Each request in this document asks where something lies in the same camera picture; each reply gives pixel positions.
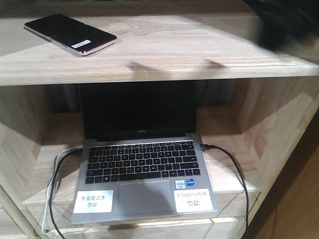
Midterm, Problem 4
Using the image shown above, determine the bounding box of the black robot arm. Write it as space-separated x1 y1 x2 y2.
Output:
244 0 319 51

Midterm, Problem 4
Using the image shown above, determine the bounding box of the black laptop cable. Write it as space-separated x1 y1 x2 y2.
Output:
200 143 250 239
48 149 83 239

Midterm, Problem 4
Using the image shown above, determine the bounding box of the silver laptop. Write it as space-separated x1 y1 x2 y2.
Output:
72 80 217 224

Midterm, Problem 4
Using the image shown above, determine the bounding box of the black laptop cable right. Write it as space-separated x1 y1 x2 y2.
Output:
200 143 250 239

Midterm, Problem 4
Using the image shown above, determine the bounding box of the wooden shelf unit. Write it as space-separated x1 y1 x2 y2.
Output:
0 0 319 239

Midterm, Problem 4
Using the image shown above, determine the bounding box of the black foldable phone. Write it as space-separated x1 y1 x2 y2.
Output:
24 13 117 56

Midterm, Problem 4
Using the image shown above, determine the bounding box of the white laptop cable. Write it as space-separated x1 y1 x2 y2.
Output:
41 145 84 236

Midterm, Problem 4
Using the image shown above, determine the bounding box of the black laptop cable left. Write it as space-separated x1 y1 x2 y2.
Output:
48 149 83 239

